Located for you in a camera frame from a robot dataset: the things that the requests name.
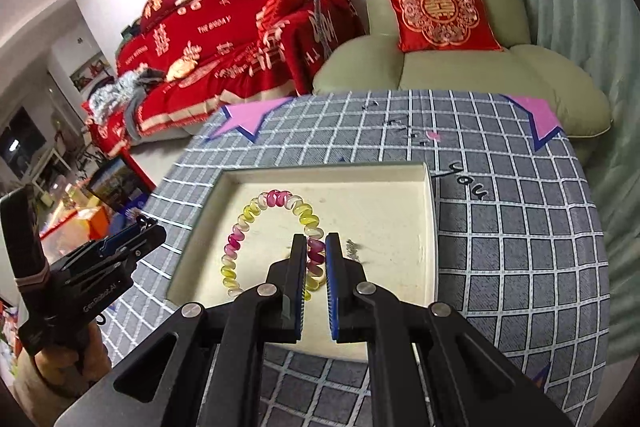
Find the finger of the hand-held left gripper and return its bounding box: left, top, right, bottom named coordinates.
left=62, top=225, right=168, bottom=285
left=70, top=216, right=157, bottom=258

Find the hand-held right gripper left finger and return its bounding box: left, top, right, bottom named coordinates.
left=114, top=234, right=307, bottom=427

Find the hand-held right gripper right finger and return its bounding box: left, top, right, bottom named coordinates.
left=325, top=232, right=573, bottom=427

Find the pink yellow spiral hair tie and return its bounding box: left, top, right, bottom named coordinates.
left=220, top=189, right=328, bottom=303

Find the cream shallow tray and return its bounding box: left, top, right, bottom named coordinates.
left=165, top=162, right=441, bottom=365

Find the framed landscape picture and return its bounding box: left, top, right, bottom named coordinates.
left=89, top=156, right=153, bottom=212

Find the dark window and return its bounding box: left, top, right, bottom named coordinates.
left=0, top=106, right=43, bottom=168

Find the grey white knit blanket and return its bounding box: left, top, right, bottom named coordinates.
left=86, top=68, right=163, bottom=140

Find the small beige plush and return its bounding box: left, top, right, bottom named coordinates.
left=166, top=57, right=202, bottom=82

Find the grey chequered tablecloth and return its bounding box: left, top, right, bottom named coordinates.
left=97, top=89, right=611, bottom=427

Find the sofa with red blanket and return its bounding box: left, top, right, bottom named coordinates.
left=82, top=0, right=371, bottom=158

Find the pale green armchair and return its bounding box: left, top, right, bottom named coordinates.
left=312, top=0, right=613, bottom=152

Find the red pleated cushion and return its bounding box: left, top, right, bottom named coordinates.
left=257, top=0, right=313, bottom=40

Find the red cushion with gold emblem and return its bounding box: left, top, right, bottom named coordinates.
left=378, top=0, right=505, bottom=54

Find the wall poster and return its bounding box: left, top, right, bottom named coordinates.
left=70, top=56, right=113, bottom=92

